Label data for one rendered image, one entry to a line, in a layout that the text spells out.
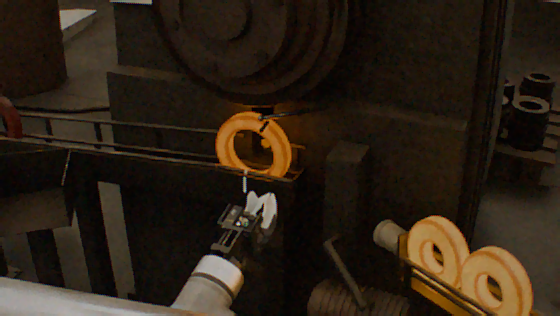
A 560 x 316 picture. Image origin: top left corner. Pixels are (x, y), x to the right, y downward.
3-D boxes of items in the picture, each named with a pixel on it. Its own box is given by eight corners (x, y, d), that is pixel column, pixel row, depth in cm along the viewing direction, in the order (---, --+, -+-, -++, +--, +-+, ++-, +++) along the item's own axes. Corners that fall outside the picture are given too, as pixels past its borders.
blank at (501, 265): (474, 232, 112) (462, 238, 111) (539, 266, 100) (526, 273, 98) (467, 301, 118) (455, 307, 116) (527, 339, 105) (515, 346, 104)
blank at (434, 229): (420, 203, 124) (408, 208, 123) (475, 232, 112) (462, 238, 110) (416, 269, 130) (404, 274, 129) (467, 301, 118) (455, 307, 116)
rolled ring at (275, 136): (286, 123, 142) (292, 118, 145) (213, 110, 148) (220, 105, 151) (286, 195, 150) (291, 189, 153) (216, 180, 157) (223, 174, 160)
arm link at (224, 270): (238, 307, 115) (194, 293, 119) (249, 287, 118) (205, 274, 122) (229, 280, 109) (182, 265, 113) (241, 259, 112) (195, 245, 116)
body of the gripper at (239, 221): (265, 209, 120) (236, 257, 112) (271, 238, 125) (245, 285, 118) (229, 200, 122) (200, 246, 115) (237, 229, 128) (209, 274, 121)
